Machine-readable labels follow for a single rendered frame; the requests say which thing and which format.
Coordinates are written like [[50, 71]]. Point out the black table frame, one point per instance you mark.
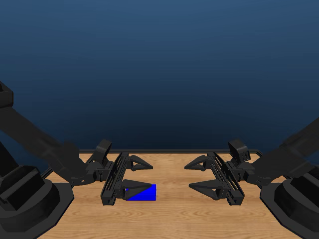
[[174, 151]]

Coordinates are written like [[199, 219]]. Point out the blue hollow socket block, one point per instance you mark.
[[149, 195]]

